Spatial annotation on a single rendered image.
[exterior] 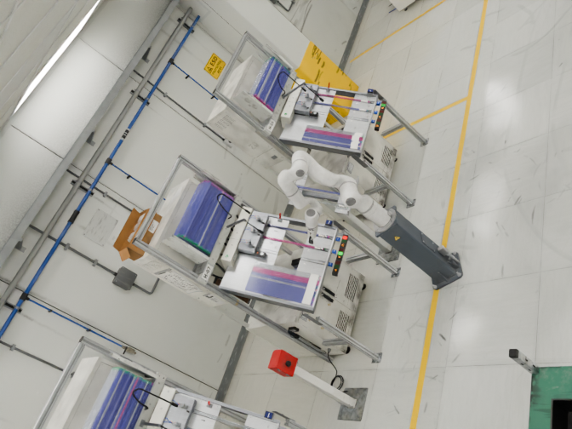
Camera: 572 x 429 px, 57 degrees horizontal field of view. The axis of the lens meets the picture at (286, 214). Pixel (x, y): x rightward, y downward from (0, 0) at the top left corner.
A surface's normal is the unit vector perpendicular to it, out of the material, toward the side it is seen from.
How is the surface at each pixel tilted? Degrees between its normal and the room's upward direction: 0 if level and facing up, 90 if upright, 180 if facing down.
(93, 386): 90
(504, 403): 0
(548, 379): 0
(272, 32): 90
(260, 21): 90
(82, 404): 90
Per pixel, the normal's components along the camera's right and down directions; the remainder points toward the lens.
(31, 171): 0.62, -0.25
